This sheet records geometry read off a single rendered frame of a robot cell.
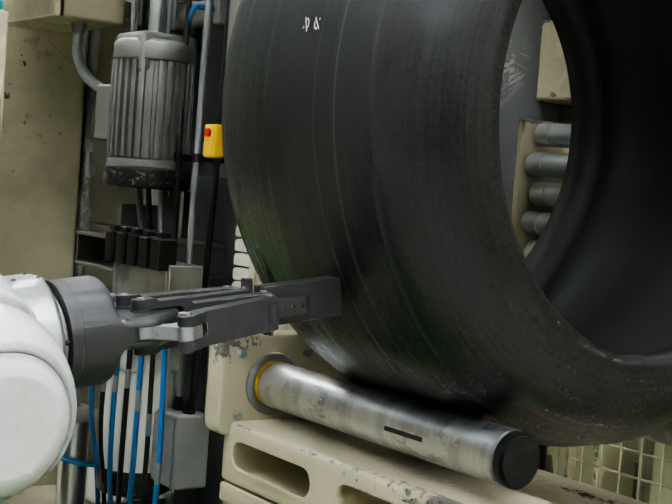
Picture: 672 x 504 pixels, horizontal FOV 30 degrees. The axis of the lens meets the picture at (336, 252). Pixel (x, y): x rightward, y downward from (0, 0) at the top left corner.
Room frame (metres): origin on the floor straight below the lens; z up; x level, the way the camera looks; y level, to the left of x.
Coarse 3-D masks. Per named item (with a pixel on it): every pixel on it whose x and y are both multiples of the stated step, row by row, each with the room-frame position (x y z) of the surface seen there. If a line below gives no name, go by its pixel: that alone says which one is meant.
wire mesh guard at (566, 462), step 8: (560, 448) 1.52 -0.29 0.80; (568, 448) 1.52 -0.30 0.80; (576, 448) 1.52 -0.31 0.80; (600, 448) 1.48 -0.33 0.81; (624, 448) 1.46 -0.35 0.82; (560, 456) 1.52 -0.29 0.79; (568, 456) 1.52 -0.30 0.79; (600, 456) 1.48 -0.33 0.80; (640, 456) 1.43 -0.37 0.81; (648, 456) 1.43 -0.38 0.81; (656, 456) 1.42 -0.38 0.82; (560, 464) 1.52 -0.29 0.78; (568, 464) 1.52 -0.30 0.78; (592, 464) 1.49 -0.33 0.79; (600, 464) 1.48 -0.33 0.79; (640, 464) 1.43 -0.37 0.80; (560, 472) 1.52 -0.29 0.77; (568, 472) 1.52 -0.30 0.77; (600, 472) 1.48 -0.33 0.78; (616, 472) 1.46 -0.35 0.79; (640, 472) 1.43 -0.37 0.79; (640, 480) 1.43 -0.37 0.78; (648, 480) 1.43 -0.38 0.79
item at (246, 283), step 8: (248, 280) 0.93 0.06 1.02; (240, 288) 0.94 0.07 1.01; (248, 288) 0.94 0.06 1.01; (120, 296) 0.87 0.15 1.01; (128, 296) 0.88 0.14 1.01; (136, 296) 0.88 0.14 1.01; (144, 296) 0.88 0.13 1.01; (152, 296) 0.89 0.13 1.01; (160, 296) 0.89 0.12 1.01; (168, 296) 0.89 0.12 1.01; (184, 296) 0.91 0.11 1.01; (192, 296) 0.91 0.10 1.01; (200, 296) 0.91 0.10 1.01; (208, 296) 0.91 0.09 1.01; (216, 296) 0.92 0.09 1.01; (224, 296) 0.92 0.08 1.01; (120, 304) 0.88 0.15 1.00; (128, 304) 0.88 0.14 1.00
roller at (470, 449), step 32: (256, 384) 1.20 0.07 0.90; (288, 384) 1.16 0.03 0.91; (320, 384) 1.12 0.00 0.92; (352, 384) 1.10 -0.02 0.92; (320, 416) 1.11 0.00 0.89; (352, 416) 1.07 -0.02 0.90; (384, 416) 1.04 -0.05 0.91; (416, 416) 1.01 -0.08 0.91; (448, 416) 0.99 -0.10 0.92; (416, 448) 1.00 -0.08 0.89; (448, 448) 0.97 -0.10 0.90; (480, 448) 0.94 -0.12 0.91; (512, 448) 0.93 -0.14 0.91; (512, 480) 0.93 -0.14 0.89
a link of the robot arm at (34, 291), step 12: (12, 276) 0.83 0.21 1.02; (24, 276) 0.83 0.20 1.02; (36, 276) 0.82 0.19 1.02; (24, 288) 0.80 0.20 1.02; (36, 288) 0.80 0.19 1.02; (48, 288) 0.81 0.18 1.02; (24, 300) 0.79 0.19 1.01; (36, 300) 0.80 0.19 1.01; (48, 300) 0.80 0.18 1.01; (36, 312) 0.79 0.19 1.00; (48, 312) 0.79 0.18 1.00; (60, 312) 0.81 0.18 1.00; (48, 324) 0.79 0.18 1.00; (60, 324) 0.80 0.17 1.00; (60, 336) 0.79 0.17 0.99
